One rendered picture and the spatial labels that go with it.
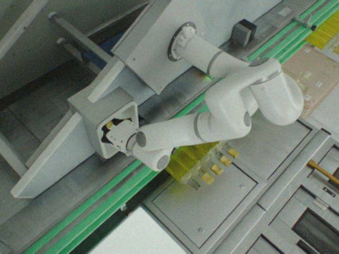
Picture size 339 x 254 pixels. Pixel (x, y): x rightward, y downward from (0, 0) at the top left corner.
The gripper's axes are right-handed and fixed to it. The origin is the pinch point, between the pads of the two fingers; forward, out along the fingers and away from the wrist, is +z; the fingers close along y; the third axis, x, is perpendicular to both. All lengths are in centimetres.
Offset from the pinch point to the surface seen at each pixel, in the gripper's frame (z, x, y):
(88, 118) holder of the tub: 0.0, 7.3, -5.8
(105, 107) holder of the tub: -0.3, 7.2, 1.3
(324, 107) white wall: 69, -335, 414
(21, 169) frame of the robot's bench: 17.2, -9.1, -30.3
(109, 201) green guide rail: -7.9, -25.1, -14.3
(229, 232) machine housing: -40, -54, 15
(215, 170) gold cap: -25.5, -33.3, 25.8
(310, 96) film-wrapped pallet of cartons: 67, -257, 340
